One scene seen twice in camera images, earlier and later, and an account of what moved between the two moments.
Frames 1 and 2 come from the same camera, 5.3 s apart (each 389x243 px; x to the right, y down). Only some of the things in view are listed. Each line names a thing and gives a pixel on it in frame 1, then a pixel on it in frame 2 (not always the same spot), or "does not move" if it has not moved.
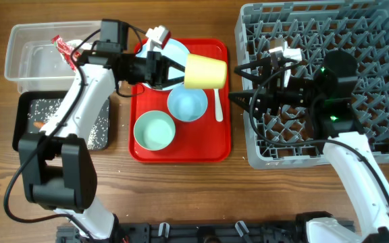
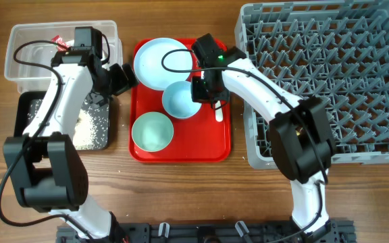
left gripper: [155, 70] → [122, 84]
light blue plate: [174, 50] does not move
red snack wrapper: [66, 48] does not move
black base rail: [261, 232] does not move
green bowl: [154, 130] does not move
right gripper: [275, 96] → [198, 95]
